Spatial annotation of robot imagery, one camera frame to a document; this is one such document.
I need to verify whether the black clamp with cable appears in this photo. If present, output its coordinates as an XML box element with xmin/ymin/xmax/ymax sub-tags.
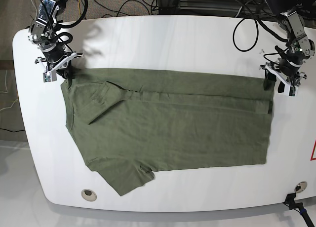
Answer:
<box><xmin>283</xmin><ymin>193</ymin><xmax>315</xmax><ymax>227</ymax></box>

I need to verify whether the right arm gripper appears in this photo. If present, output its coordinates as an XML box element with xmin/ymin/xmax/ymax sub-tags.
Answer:
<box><xmin>35</xmin><ymin>52</ymin><xmax>83</xmax><ymax>85</ymax></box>

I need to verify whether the white cable on floor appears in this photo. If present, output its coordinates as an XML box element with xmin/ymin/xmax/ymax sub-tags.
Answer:
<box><xmin>29</xmin><ymin>0</ymin><xmax>39</xmax><ymax>26</ymax></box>

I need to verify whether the right silver table grommet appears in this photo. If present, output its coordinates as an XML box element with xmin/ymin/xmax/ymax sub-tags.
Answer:
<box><xmin>294</xmin><ymin>181</ymin><xmax>308</xmax><ymax>193</ymax></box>

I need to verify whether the left silver table grommet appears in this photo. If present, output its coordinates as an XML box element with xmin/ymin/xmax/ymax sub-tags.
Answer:
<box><xmin>81</xmin><ymin>189</ymin><xmax>97</xmax><ymax>202</ymax></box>

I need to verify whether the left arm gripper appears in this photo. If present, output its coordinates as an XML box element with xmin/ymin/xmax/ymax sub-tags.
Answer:
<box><xmin>259</xmin><ymin>63</ymin><xmax>307</xmax><ymax>97</ymax></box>

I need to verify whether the olive green T-shirt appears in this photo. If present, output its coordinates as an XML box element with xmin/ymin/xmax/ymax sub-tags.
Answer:
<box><xmin>61</xmin><ymin>69</ymin><xmax>275</xmax><ymax>196</ymax></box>

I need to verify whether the silver table grommet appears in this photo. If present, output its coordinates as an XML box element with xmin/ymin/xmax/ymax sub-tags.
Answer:
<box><xmin>81</xmin><ymin>189</ymin><xmax>97</xmax><ymax>202</ymax></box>
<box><xmin>294</xmin><ymin>181</ymin><xmax>308</xmax><ymax>193</ymax></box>

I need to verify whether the red triangle warning sticker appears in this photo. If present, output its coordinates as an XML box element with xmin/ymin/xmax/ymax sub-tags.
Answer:
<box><xmin>310</xmin><ymin>141</ymin><xmax>316</xmax><ymax>161</ymax></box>

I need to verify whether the aluminium frame stand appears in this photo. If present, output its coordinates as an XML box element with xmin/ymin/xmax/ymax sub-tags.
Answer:
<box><xmin>157</xmin><ymin>0</ymin><xmax>180</xmax><ymax>15</ymax></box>

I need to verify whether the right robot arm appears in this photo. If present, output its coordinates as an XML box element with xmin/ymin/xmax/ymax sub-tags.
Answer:
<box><xmin>30</xmin><ymin>0</ymin><xmax>275</xmax><ymax>100</ymax></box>

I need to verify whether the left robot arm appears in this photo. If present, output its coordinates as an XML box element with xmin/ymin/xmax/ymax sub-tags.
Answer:
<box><xmin>235</xmin><ymin>0</ymin><xmax>316</xmax><ymax>97</ymax></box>

